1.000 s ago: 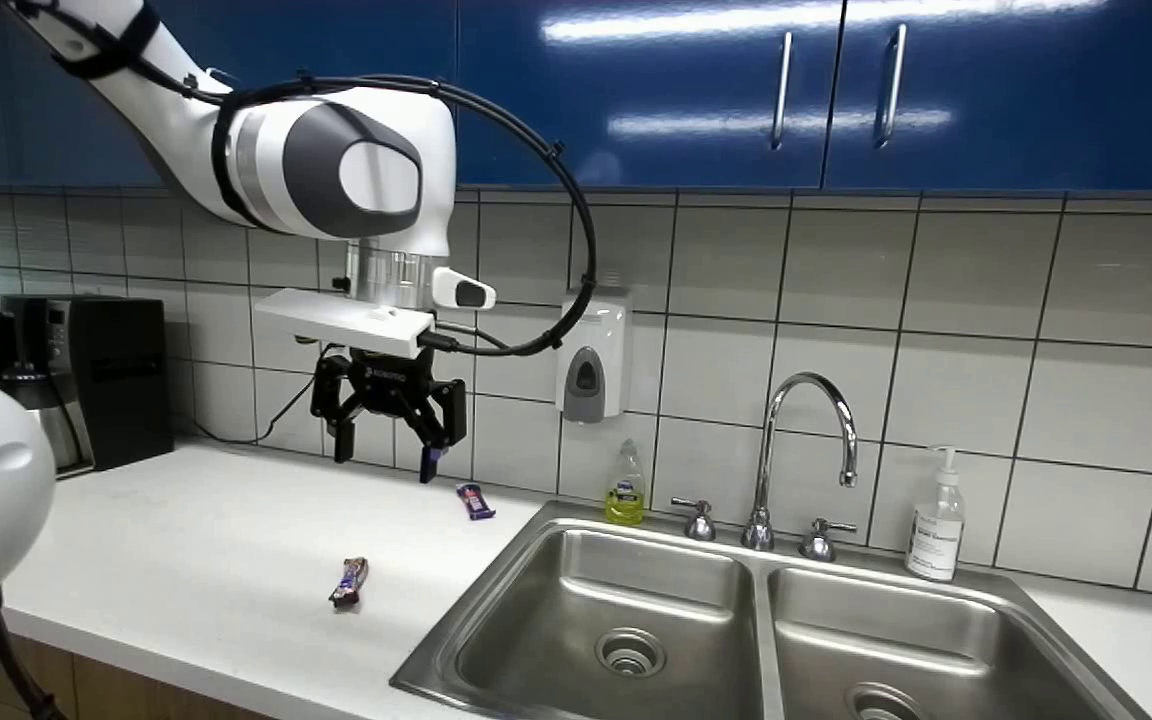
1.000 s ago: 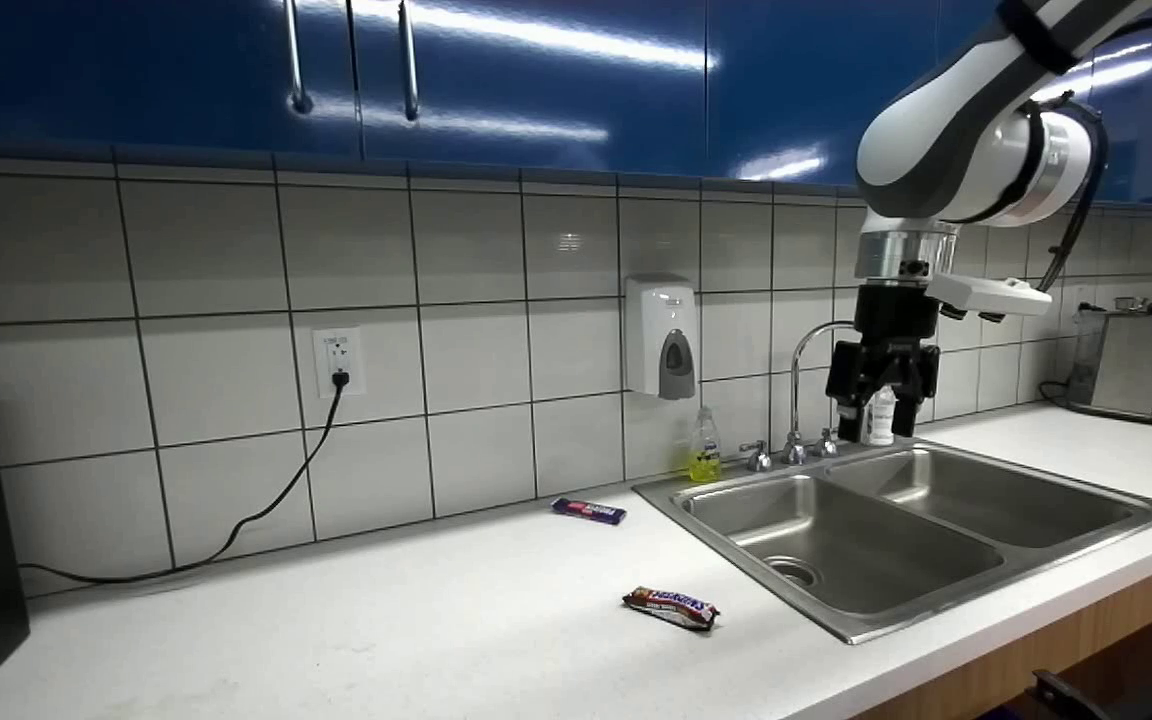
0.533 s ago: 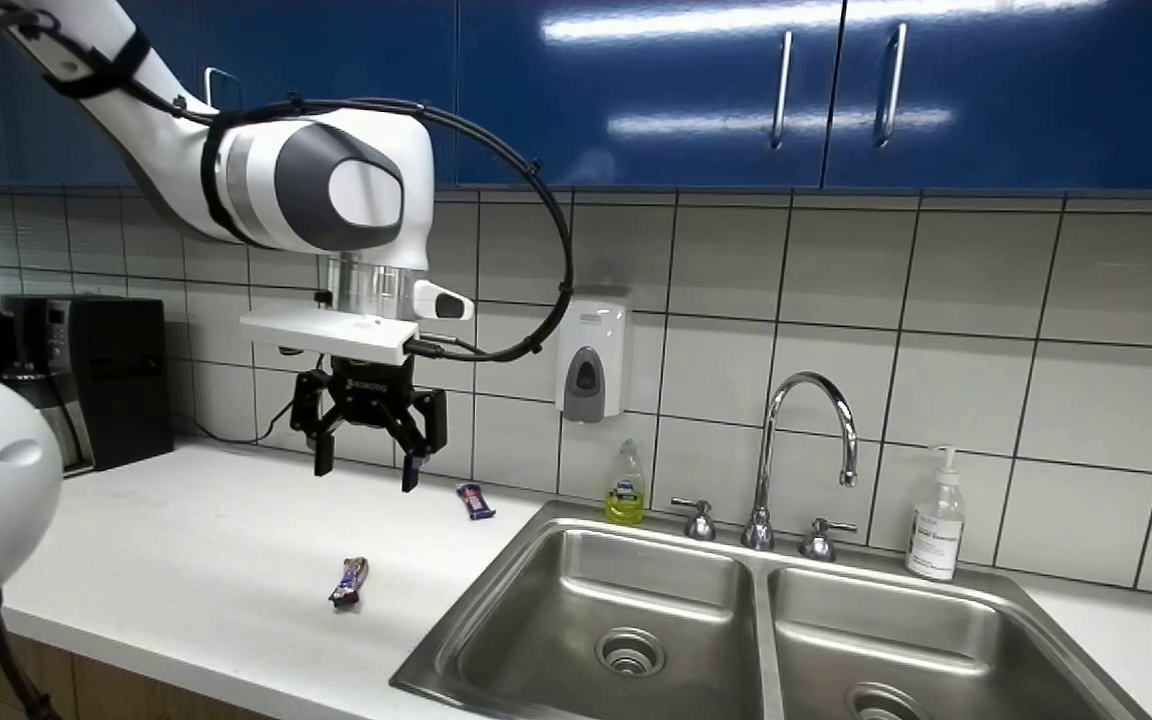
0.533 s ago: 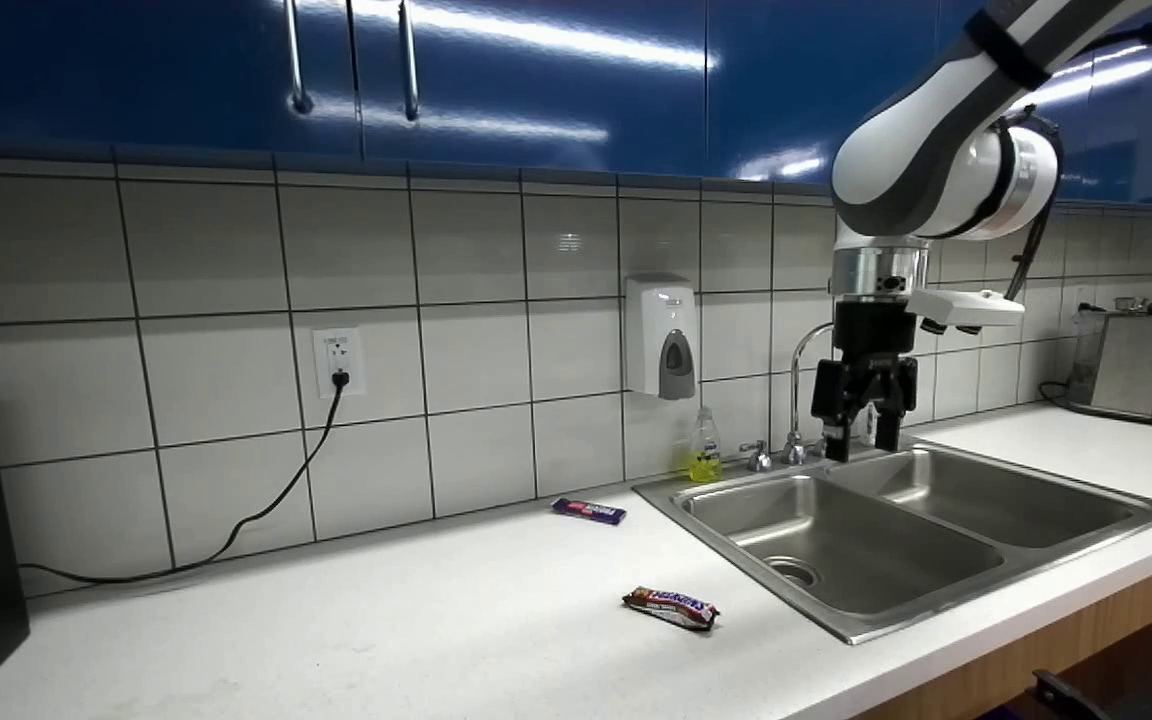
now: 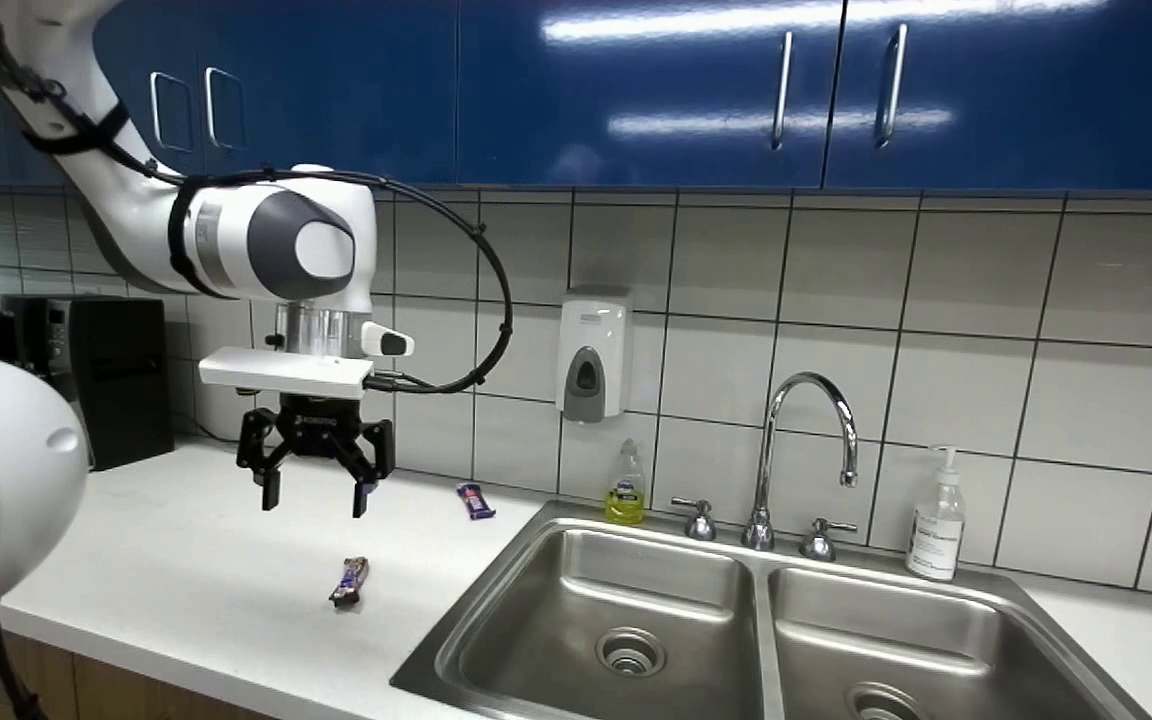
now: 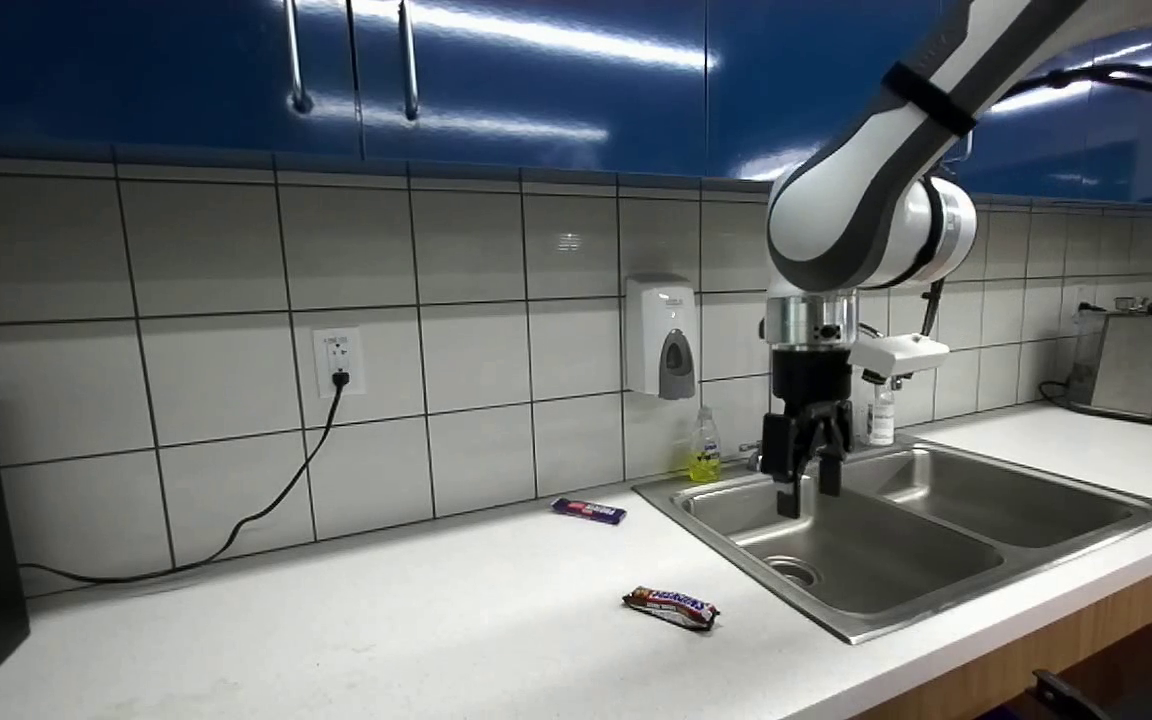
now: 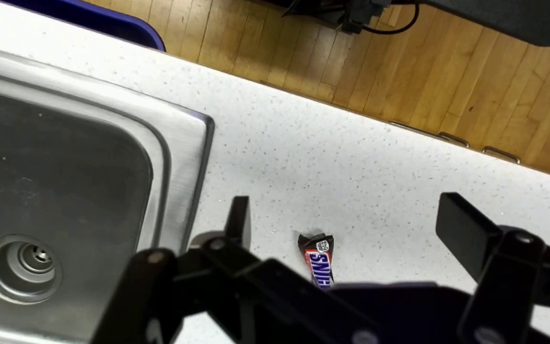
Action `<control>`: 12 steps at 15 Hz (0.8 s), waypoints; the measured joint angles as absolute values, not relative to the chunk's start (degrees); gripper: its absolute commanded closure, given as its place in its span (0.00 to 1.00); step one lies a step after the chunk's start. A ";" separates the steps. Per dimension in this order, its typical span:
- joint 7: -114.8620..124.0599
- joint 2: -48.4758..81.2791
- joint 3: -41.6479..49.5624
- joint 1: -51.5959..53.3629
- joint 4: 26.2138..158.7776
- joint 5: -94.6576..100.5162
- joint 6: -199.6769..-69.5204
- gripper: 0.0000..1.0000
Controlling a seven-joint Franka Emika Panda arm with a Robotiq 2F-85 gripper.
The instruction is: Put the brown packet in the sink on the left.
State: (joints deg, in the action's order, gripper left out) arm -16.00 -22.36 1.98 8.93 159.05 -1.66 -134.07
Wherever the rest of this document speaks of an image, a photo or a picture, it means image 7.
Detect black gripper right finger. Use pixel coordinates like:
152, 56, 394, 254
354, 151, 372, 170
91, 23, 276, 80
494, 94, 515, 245
435, 191, 550, 344

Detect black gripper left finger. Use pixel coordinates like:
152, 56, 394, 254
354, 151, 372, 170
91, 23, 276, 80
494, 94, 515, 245
89, 195, 377, 344

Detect brown snickers packet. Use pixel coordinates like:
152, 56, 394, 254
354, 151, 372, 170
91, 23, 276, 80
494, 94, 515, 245
295, 231, 337, 293

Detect stainless steel double sink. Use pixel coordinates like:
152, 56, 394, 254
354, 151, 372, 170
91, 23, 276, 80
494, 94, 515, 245
0, 40, 217, 344

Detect round metal sink drain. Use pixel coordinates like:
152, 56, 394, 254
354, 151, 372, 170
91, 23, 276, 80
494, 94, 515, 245
0, 233, 64, 306

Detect blue plastic chair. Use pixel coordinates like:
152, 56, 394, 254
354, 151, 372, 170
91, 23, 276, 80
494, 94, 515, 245
0, 0, 167, 54

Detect black equipment with cables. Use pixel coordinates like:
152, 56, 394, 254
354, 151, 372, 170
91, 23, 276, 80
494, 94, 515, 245
263, 0, 423, 36

